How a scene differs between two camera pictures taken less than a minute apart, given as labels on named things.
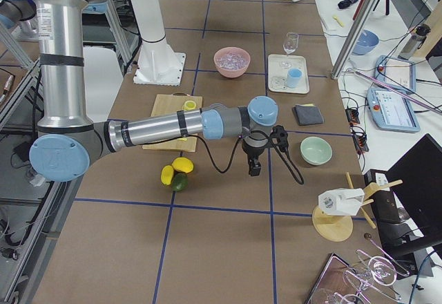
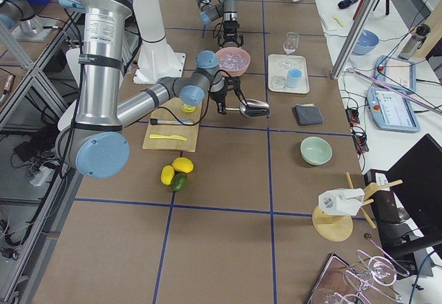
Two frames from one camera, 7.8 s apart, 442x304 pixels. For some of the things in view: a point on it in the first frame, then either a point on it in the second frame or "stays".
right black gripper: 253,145 to 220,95
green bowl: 315,150 stays
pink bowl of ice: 231,62 stays
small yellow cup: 189,105 stays
